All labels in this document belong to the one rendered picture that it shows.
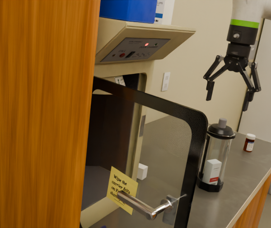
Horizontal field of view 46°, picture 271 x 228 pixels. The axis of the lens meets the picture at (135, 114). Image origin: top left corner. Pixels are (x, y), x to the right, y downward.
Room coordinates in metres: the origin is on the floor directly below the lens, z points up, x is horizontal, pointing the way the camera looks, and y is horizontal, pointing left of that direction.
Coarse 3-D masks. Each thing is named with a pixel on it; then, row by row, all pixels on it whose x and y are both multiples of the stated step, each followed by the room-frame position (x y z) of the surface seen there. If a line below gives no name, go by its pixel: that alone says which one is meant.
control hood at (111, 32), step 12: (108, 24) 0.65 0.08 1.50; (120, 24) 0.64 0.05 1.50; (132, 24) 0.64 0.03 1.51; (144, 24) 0.69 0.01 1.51; (156, 24) 0.73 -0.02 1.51; (108, 36) 0.65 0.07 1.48; (120, 36) 0.65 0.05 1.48; (132, 36) 0.68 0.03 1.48; (144, 36) 0.72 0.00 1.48; (156, 36) 0.76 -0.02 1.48; (168, 36) 0.80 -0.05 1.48; (180, 36) 0.85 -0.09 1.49; (96, 48) 0.66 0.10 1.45; (108, 48) 0.67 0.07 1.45; (168, 48) 0.89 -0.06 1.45; (96, 60) 0.68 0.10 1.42; (132, 60) 0.81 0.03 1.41; (144, 60) 0.86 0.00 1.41
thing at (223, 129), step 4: (220, 120) 1.10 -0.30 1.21; (224, 120) 1.10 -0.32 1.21; (212, 124) 1.12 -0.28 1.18; (216, 124) 1.13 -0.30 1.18; (220, 124) 1.10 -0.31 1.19; (224, 124) 1.10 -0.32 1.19; (208, 128) 1.11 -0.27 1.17; (212, 128) 1.09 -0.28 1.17; (216, 128) 1.08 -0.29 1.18; (220, 128) 1.09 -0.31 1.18; (224, 128) 1.10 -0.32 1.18; (228, 128) 1.10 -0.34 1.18; (216, 132) 1.07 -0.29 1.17; (220, 132) 1.07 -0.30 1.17; (224, 132) 1.07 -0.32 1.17; (228, 132) 1.08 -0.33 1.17; (232, 132) 1.09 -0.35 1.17
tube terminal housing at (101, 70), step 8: (96, 64) 0.74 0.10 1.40; (104, 64) 0.76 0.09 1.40; (112, 64) 0.79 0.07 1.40; (120, 64) 0.82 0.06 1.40; (128, 64) 0.85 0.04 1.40; (136, 64) 0.88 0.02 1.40; (144, 64) 0.91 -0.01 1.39; (152, 64) 0.95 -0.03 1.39; (96, 72) 0.74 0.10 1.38; (104, 72) 0.77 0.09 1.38; (112, 72) 0.79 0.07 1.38; (120, 72) 0.82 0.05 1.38; (128, 72) 0.85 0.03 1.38; (136, 72) 0.88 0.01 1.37; (144, 72) 0.93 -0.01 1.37; (152, 72) 0.96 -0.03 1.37; (144, 80) 0.97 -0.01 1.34; (144, 88) 0.97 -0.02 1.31
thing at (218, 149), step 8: (224, 136) 1.06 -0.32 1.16; (232, 136) 1.07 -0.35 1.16; (216, 144) 1.07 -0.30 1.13; (224, 144) 1.07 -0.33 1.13; (208, 152) 1.08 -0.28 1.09; (216, 152) 1.07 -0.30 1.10; (224, 152) 1.07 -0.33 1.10; (208, 160) 1.08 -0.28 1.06; (216, 160) 1.07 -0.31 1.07; (224, 160) 1.07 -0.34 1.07; (208, 168) 1.07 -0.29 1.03; (216, 168) 1.07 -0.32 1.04; (224, 168) 1.08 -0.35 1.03; (208, 176) 1.07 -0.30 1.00; (216, 176) 1.07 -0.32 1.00; (216, 184) 1.07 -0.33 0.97
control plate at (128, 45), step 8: (128, 40) 0.69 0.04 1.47; (136, 40) 0.71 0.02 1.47; (144, 40) 0.73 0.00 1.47; (152, 40) 0.76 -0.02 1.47; (160, 40) 0.79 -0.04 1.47; (168, 40) 0.83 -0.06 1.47; (120, 48) 0.70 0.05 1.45; (128, 48) 0.72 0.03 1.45; (136, 48) 0.75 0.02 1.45; (144, 48) 0.78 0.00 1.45; (152, 48) 0.81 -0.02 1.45; (136, 56) 0.80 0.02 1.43; (144, 56) 0.83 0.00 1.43
